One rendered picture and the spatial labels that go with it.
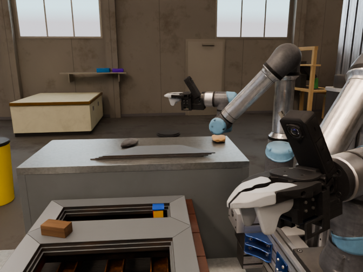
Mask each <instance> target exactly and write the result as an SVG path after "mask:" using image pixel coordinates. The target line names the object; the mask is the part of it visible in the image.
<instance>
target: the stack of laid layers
mask: <svg viewBox="0 0 363 272"><path fill-rule="evenodd" d="M152 204H158V203H151V204H136V205H109V206H82V207H64V208H63V209H62V211H61V212H60V214H59V215H58V217H57V218H56V220H62V221H64V220H65V219H66V217H73V216H99V215H124V214H150V213H153V210H152ZM163 213H167V217H171V215H170V203H164V210H163ZM152 250H170V265H171V272H175V265H174V253H173V240H172V237H171V238H158V239H136V240H114V241H91V242H69V243H46V244H40V245H39V247H38V249H37V250H36V252H35V253H34V255H33V257H32V258H31V260H30V261H29V263H28V265H27V266H26V267H25V269H24V271H23V272H35V271H36V269H37V268H38V266H39V264H40V262H41V260H42V259H43V257H44V256H56V255H77V254H99V253H120V252H131V251H152Z"/></svg>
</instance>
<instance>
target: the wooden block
mask: <svg viewBox="0 0 363 272"><path fill-rule="evenodd" d="M72 231H73V230H72V222H71V221H62V220H53V219H48V220H46V221H45V222H44V223H43V224H41V233H42V235H45V236H53V237H61V238H66V237H67V236H68V235H69V234H70V233H72Z"/></svg>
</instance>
